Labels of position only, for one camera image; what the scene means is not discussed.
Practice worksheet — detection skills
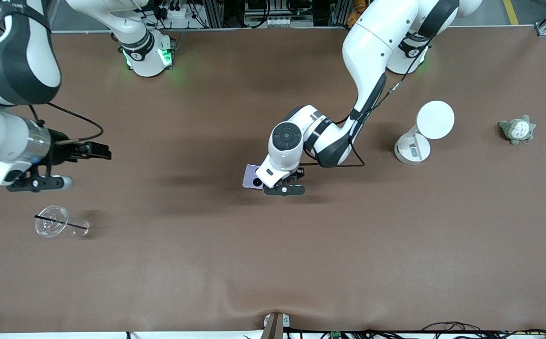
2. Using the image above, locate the lilac flip phone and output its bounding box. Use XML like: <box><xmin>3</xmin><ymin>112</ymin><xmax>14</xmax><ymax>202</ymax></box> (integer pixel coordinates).
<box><xmin>242</xmin><ymin>164</ymin><xmax>270</xmax><ymax>190</ymax></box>

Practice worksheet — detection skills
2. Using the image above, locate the black drinking straw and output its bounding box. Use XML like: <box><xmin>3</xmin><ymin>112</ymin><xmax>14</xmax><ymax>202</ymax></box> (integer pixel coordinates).
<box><xmin>34</xmin><ymin>215</ymin><xmax>88</xmax><ymax>231</ymax></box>

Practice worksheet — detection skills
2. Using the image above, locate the clear plastic cup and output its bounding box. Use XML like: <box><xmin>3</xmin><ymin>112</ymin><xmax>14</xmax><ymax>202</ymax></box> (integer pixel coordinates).
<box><xmin>34</xmin><ymin>204</ymin><xmax>91</xmax><ymax>239</ymax></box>

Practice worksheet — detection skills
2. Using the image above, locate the brown table cover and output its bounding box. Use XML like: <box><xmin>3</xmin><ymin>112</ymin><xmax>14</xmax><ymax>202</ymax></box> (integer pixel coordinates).
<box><xmin>0</xmin><ymin>26</ymin><xmax>546</xmax><ymax>334</ymax></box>

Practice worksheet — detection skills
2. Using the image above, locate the white round table lamp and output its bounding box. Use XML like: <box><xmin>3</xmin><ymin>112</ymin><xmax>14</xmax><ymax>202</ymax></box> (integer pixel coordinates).
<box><xmin>394</xmin><ymin>100</ymin><xmax>456</xmax><ymax>166</ymax></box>

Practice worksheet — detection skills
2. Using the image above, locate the white terminal strip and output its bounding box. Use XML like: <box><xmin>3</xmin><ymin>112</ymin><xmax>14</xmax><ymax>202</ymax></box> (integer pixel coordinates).
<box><xmin>244</xmin><ymin>16</ymin><xmax>317</xmax><ymax>28</ymax></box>

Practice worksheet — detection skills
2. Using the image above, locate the white power strip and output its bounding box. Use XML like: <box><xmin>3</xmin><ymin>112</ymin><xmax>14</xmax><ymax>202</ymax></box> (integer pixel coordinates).
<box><xmin>159</xmin><ymin>4</ymin><xmax>190</xmax><ymax>20</ymax></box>

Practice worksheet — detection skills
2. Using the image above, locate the pile of orange buns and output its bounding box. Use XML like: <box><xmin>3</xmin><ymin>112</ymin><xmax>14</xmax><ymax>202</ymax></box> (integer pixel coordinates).
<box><xmin>347</xmin><ymin>0</ymin><xmax>366</xmax><ymax>25</ymax></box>

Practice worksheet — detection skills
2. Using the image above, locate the green grey plush toy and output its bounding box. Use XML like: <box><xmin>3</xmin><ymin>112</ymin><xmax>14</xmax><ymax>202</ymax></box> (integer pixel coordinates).
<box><xmin>498</xmin><ymin>115</ymin><xmax>537</xmax><ymax>146</ymax></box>

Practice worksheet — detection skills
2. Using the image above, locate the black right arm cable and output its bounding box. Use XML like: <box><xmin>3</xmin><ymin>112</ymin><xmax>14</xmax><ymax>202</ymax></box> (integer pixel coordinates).
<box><xmin>29</xmin><ymin>101</ymin><xmax>104</xmax><ymax>143</ymax></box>

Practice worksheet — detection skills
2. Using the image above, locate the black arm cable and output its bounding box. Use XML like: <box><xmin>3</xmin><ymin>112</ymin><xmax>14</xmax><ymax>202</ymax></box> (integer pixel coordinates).
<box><xmin>300</xmin><ymin>38</ymin><xmax>434</xmax><ymax>169</ymax></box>
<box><xmin>29</xmin><ymin>101</ymin><xmax>104</xmax><ymax>143</ymax></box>

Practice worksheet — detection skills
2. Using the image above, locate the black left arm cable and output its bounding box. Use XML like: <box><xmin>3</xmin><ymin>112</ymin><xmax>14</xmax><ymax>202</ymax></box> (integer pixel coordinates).
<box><xmin>300</xmin><ymin>38</ymin><xmax>434</xmax><ymax>169</ymax></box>

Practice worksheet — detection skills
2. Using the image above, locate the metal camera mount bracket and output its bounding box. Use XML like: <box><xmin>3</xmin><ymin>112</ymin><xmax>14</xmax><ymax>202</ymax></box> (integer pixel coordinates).
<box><xmin>260</xmin><ymin>312</ymin><xmax>291</xmax><ymax>339</ymax></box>

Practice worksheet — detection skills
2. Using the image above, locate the black cable loop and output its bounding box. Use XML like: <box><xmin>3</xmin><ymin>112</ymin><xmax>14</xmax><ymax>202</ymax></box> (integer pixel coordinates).
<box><xmin>420</xmin><ymin>321</ymin><xmax>482</xmax><ymax>334</ymax></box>

